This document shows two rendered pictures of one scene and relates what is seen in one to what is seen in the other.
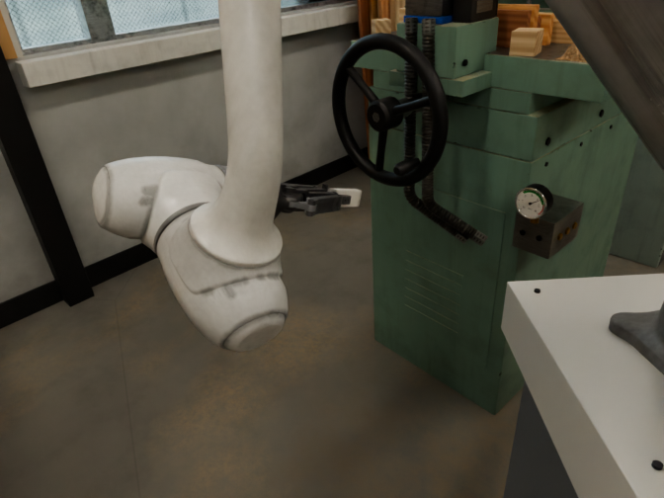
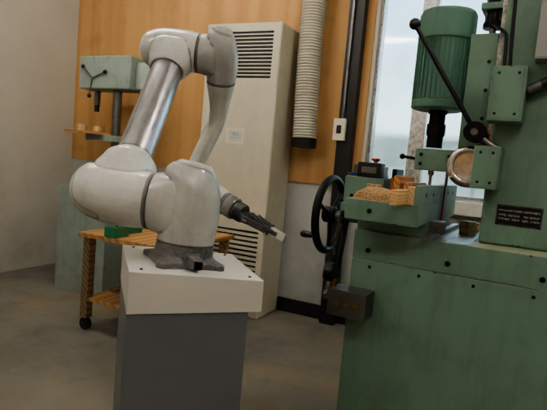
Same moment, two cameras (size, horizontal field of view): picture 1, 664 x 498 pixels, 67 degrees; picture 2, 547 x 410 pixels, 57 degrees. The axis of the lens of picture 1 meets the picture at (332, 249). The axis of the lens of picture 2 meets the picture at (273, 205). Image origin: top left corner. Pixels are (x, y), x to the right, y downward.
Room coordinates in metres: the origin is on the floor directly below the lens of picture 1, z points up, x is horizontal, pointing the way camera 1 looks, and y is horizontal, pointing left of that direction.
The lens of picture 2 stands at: (0.09, -1.75, 0.99)
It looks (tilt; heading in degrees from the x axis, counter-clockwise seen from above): 5 degrees down; 68
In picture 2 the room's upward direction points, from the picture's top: 5 degrees clockwise
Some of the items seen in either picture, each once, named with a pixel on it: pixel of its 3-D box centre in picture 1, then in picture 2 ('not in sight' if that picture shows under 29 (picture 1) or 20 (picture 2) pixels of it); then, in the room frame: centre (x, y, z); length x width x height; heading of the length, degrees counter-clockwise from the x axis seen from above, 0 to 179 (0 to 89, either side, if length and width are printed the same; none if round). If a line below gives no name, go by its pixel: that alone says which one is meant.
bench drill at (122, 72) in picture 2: not in sight; (114, 174); (0.33, 1.89, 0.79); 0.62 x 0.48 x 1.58; 132
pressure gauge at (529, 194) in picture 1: (534, 205); (331, 275); (0.84, -0.39, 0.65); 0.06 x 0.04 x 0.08; 40
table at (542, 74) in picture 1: (469, 61); (392, 206); (1.09, -0.32, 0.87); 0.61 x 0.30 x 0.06; 40
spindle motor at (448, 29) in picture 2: not in sight; (444, 62); (1.18, -0.38, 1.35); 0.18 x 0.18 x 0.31
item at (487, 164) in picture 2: not in sight; (487, 167); (1.18, -0.62, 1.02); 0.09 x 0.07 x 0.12; 40
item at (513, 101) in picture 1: (470, 80); (406, 222); (1.14, -0.34, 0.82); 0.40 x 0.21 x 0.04; 40
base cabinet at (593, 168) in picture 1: (494, 232); (445, 368); (1.26, -0.47, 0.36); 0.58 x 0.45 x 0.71; 130
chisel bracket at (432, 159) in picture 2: not in sight; (438, 163); (1.19, -0.40, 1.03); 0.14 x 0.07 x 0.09; 130
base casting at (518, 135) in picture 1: (512, 92); (461, 249); (1.26, -0.48, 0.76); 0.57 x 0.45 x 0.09; 130
